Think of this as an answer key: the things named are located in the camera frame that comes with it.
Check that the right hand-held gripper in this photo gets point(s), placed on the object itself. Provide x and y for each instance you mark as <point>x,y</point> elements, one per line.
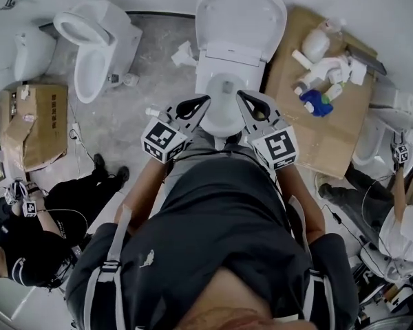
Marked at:
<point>278,148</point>

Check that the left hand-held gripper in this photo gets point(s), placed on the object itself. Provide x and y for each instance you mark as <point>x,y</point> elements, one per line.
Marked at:
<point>163,137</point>

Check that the person's right forearm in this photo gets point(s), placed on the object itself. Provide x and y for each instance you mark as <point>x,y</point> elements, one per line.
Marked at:
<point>303,201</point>

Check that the person's left forearm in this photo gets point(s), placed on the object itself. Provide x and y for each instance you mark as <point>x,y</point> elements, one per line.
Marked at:
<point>141,191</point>

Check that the white toilet lid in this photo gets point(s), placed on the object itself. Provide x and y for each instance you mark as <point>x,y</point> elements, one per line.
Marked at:
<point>241,16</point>

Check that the person's right shoe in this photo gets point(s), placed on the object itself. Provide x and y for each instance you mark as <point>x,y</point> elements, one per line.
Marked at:
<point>234,140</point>

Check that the person's grey trousers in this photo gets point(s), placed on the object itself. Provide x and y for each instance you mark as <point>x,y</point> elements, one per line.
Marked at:
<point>196,150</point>

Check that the blue cloth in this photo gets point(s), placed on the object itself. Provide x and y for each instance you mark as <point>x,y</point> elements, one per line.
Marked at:
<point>315,101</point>

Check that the crumpled white paper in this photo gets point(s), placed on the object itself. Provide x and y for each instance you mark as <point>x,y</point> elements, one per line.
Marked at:
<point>183,53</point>

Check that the white tube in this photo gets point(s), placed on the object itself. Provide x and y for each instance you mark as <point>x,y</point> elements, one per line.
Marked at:
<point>301,58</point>

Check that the small white round fitting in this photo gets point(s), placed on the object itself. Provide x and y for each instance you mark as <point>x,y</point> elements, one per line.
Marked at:
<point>131,79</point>

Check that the large brown cardboard box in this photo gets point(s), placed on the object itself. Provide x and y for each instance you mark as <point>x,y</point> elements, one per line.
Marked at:
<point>330,143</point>

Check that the small white bottle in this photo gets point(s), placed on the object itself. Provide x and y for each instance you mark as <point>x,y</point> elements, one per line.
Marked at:
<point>334,90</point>

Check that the grey metal valve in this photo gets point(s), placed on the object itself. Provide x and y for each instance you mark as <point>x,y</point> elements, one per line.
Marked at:
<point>113,78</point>

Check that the white round bag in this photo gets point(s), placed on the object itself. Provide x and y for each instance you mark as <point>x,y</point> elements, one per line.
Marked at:
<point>315,43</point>

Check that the white paper pad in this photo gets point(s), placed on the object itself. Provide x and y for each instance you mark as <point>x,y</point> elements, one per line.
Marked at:
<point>358,71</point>

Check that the clear plastic bottle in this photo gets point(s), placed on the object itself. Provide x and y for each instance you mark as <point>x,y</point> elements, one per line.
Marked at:
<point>335,26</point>

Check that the dark metal bar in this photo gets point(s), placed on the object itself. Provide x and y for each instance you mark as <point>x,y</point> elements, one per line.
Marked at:
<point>370,60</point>

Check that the white power strip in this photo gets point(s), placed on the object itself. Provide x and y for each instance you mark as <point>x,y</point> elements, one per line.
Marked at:
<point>75,131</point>

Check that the person's torso in black shirt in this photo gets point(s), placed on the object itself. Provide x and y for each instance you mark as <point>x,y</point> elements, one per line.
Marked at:
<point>220,236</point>

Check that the brown printed cardboard box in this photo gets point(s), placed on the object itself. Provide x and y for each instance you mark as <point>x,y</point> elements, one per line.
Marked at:
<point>44,122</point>

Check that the black carton white print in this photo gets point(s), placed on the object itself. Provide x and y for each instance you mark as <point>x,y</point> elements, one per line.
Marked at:
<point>366,277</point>

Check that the black wall bracket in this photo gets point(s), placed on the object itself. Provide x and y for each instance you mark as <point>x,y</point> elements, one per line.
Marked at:
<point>8,0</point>

